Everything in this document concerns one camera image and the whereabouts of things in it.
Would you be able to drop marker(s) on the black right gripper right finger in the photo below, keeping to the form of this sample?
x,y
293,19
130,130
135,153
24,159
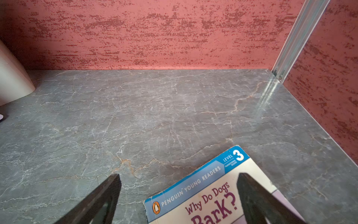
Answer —
x,y
260,207

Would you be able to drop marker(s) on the right aluminium corner post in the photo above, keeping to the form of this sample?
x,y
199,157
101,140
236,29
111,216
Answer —
x,y
308,18

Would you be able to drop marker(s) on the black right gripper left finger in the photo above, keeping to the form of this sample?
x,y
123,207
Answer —
x,y
98,207

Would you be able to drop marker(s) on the white three-drawer storage box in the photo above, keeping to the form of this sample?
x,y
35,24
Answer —
x,y
14,80

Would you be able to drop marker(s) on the Why Do Dogs Bark book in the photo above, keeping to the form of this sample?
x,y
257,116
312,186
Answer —
x,y
210,195

